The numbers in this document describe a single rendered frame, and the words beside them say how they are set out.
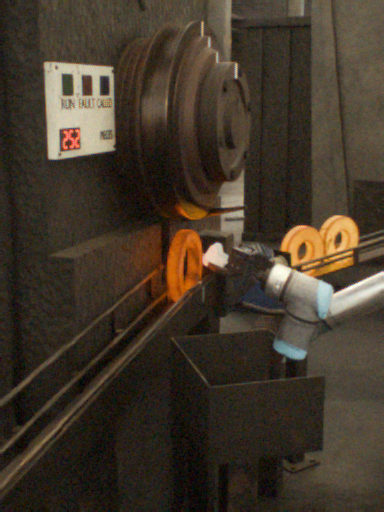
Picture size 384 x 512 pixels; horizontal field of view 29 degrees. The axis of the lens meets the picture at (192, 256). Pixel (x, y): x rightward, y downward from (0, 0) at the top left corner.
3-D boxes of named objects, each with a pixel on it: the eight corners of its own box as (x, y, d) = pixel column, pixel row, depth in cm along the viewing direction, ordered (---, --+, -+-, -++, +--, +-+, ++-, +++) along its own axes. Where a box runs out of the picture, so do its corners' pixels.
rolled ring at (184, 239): (203, 225, 195) (191, 224, 196) (178, 237, 178) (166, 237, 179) (202, 293, 199) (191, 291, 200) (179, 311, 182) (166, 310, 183)
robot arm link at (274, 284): (284, 296, 200) (275, 305, 191) (267, 289, 201) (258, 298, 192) (295, 266, 197) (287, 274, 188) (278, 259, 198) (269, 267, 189)
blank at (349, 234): (315, 221, 233) (323, 222, 231) (350, 211, 242) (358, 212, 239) (317, 268, 238) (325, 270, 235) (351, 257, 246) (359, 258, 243)
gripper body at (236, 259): (237, 241, 200) (279, 258, 197) (228, 270, 203) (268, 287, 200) (229, 247, 193) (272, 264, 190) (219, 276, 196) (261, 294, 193)
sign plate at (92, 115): (48, 159, 143) (43, 62, 139) (107, 150, 167) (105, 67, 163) (58, 159, 142) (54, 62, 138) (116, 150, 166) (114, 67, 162)
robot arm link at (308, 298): (320, 326, 188) (334, 291, 186) (275, 307, 192) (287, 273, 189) (326, 316, 197) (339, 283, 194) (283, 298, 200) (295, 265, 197)
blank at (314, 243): (278, 231, 225) (285, 233, 222) (315, 221, 233) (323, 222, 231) (281, 280, 229) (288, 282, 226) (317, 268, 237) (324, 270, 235)
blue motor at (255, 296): (230, 319, 398) (231, 257, 390) (225, 292, 453) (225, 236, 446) (287, 319, 398) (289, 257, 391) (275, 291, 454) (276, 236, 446)
